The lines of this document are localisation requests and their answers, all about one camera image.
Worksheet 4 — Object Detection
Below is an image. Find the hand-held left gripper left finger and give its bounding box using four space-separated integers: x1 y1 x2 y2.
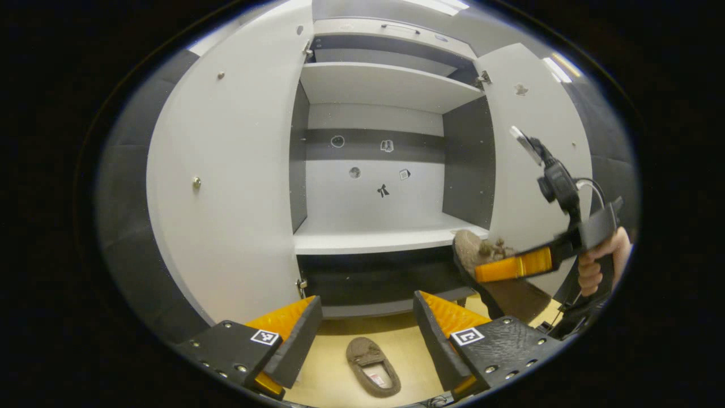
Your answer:
176 296 323 402

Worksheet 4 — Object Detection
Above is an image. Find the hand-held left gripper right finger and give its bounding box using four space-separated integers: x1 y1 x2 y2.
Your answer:
412 290 564 400

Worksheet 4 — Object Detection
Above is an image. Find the brown suede shoe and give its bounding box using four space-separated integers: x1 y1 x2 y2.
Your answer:
346 337 402 398
452 229 553 325

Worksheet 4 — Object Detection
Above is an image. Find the white cabinet door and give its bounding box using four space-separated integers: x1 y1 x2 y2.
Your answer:
146 8 315 326
475 42 594 307

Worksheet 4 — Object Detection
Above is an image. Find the white and grey shoe cabinet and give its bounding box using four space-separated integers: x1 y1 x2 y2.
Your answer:
289 17 496 318

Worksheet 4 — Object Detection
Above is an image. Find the black backdrop cloth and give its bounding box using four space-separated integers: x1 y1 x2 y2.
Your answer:
561 74 639 239
96 50 210 343

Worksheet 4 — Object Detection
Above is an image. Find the small ceiling light panel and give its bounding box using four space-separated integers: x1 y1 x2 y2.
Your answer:
541 52 583 84

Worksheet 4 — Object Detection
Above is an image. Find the long ceiling light panel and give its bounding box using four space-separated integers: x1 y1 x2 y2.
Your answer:
396 0 471 16

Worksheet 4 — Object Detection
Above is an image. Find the white cable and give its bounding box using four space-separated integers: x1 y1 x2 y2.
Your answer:
575 177 607 213

